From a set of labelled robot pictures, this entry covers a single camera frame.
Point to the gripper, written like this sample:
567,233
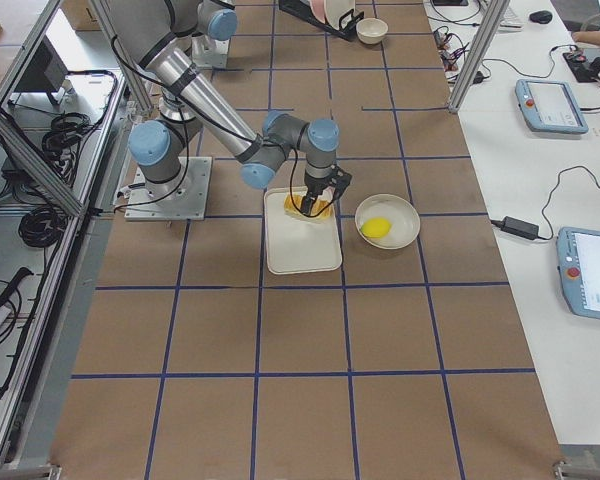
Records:
313,190

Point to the striped orange bread roll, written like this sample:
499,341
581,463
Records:
307,207

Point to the white plate with lemon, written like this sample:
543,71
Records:
401,213

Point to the cream plate in rack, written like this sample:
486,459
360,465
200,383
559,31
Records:
338,13

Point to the black plate rack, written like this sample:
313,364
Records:
301,10

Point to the pink plate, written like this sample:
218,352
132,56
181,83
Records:
318,10

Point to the white rectangular tray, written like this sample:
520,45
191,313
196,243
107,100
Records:
297,244

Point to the yellow lemon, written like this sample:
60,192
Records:
376,228

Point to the cream bowl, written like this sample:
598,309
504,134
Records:
371,31

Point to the black power adapter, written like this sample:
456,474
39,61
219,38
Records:
517,227

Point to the teach pendant far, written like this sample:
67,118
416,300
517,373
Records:
550,107

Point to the teach pendant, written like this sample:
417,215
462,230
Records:
578,254
550,107

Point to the teach pendant near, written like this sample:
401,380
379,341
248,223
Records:
578,254

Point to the black computer mouse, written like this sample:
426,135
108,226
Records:
542,17

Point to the small electronics board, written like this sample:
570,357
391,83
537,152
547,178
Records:
579,66

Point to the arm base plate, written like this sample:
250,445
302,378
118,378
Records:
208,53
182,198

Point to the aluminium frame post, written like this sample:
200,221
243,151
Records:
478,48

